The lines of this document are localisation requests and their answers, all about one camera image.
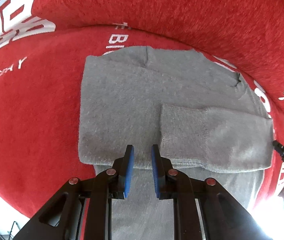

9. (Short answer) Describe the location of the grey knit sweater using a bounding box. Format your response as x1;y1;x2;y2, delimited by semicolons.
78;47;273;239

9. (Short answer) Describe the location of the red printed bed blanket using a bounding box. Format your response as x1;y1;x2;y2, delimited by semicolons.
0;0;284;221

